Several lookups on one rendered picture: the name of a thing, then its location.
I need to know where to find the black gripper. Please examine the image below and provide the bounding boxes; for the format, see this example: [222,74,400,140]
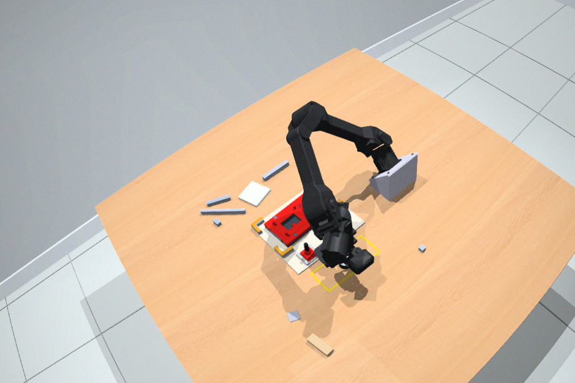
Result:
[344,229,375,275]

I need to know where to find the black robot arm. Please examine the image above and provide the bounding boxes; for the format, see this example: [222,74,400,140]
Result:
[286,101,402,269]

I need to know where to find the tan rectangular block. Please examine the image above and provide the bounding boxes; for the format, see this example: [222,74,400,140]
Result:
[307,333,334,356]

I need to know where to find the red rectangular plate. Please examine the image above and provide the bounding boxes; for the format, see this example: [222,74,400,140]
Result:
[264,194,312,247]

